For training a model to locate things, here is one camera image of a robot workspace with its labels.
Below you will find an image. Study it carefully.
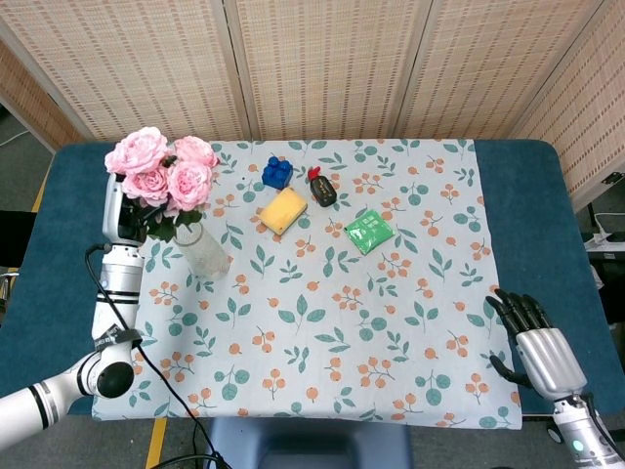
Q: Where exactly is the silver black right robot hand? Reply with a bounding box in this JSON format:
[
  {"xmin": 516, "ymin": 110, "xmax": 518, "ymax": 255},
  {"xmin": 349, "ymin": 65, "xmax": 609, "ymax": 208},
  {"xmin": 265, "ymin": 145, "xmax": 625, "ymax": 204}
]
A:
[{"xmin": 485, "ymin": 287, "xmax": 588, "ymax": 403}]

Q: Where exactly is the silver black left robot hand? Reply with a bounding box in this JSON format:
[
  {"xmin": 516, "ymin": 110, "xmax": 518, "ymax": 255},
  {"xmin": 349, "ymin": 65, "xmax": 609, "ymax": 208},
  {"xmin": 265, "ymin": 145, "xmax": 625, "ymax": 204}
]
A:
[{"xmin": 101, "ymin": 171, "xmax": 162, "ymax": 245}]

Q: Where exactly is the pink rose bouquet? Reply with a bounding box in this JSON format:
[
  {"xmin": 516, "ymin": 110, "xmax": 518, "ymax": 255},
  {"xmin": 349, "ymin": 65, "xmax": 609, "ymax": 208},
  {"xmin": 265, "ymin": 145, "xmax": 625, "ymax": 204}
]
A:
[{"xmin": 104, "ymin": 126, "xmax": 221, "ymax": 244}]

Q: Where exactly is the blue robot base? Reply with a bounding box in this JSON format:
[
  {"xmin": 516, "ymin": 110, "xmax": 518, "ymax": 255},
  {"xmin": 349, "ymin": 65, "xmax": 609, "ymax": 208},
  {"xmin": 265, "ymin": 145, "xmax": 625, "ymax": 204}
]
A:
[{"xmin": 203, "ymin": 416, "xmax": 414, "ymax": 469}]

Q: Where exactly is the transparent glass vase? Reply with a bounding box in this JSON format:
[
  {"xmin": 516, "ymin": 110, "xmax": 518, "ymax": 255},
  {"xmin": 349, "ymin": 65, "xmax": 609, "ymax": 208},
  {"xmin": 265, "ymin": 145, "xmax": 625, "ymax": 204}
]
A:
[{"xmin": 172, "ymin": 220, "xmax": 231, "ymax": 281}]

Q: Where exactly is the blue table cover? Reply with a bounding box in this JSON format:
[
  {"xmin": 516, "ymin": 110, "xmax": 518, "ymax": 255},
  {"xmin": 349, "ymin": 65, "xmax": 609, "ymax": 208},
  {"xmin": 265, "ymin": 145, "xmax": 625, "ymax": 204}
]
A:
[{"xmin": 0, "ymin": 139, "xmax": 617, "ymax": 417}]

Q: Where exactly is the blue toy building block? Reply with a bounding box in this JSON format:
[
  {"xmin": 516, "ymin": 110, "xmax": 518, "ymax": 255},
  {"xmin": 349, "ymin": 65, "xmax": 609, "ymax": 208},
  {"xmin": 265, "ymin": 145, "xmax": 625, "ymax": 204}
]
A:
[{"xmin": 261, "ymin": 154, "xmax": 295, "ymax": 191}]

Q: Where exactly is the yellow sponge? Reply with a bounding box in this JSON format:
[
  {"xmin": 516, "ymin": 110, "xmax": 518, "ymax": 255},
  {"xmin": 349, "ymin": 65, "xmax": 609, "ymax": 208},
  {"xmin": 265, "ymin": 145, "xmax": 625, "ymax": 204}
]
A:
[{"xmin": 259, "ymin": 188, "xmax": 309, "ymax": 236}]

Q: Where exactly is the black bottle with red cap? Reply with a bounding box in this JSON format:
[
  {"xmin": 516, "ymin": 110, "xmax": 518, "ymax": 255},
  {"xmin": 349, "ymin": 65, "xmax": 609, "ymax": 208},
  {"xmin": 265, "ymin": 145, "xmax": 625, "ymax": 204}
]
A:
[{"xmin": 307, "ymin": 166, "xmax": 338, "ymax": 208}]

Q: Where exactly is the floral patterned tablecloth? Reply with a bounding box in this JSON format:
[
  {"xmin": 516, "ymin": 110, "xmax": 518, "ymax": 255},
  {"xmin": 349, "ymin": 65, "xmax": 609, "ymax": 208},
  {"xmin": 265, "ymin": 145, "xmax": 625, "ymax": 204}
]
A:
[{"xmin": 91, "ymin": 139, "xmax": 523, "ymax": 431}]

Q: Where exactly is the green sachet packet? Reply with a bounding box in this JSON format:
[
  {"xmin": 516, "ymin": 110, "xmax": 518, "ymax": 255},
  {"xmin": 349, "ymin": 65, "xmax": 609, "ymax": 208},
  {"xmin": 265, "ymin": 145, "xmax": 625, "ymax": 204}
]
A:
[{"xmin": 344, "ymin": 208, "xmax": 396, "ymax": 256}]

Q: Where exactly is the woven bamboo folding screen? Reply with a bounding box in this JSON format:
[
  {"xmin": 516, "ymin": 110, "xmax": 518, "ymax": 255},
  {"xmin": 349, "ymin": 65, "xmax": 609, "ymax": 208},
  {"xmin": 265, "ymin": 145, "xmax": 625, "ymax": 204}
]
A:
[{"xmin": 0, "ymin": 0, "xmax": 625, "ymax": 212}]

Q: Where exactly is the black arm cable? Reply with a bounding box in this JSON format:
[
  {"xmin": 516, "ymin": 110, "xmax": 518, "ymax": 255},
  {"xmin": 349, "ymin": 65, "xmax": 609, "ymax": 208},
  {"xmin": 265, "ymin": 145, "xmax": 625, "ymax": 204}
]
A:
[{"xmin": 84, "ymin": 242, "xmax": 232, "ymax": 469}]

